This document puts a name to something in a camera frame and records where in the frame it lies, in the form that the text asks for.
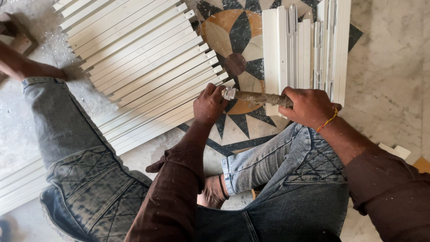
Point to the person's right hand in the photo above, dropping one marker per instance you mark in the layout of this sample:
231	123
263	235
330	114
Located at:
312	107

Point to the person's left hand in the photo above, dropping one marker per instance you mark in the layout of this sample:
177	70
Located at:
208	107

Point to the person's left fingers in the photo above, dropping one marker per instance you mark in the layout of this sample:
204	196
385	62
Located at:
212	90

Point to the stack of white profile bars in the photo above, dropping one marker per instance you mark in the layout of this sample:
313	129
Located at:
273	50

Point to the row of white strips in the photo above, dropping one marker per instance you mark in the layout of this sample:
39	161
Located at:
141	57

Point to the black anklet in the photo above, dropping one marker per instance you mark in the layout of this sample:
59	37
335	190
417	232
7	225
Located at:
222	188

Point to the person's right foot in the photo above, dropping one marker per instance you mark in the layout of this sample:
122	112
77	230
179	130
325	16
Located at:
211	193

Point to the person's foot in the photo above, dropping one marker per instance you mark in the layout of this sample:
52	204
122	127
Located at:
211	193
27	67

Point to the person's blue jeans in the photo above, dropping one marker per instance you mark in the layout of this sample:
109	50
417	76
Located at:
84	174

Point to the person's left foot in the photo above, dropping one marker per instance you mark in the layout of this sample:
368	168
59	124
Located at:
27	67

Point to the white offcut piece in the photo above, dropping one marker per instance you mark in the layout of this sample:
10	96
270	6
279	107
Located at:
396	151

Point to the brown wooden block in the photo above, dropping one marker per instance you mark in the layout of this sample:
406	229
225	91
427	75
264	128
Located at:
18	40

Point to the brown board piece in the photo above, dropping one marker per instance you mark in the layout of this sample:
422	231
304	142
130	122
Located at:
422	165

